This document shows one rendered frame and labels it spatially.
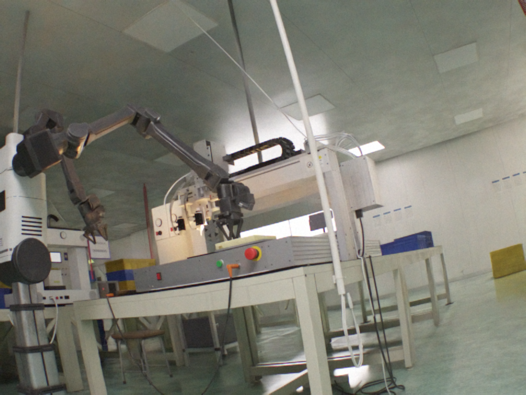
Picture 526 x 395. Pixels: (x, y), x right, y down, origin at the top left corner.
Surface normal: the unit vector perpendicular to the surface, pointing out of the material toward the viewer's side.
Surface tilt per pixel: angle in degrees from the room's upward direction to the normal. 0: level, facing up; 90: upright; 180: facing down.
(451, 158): 90
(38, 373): 90
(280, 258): 90
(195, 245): 90
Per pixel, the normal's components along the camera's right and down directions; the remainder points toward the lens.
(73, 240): 0.83, -0.26
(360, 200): -0.53, -0.11
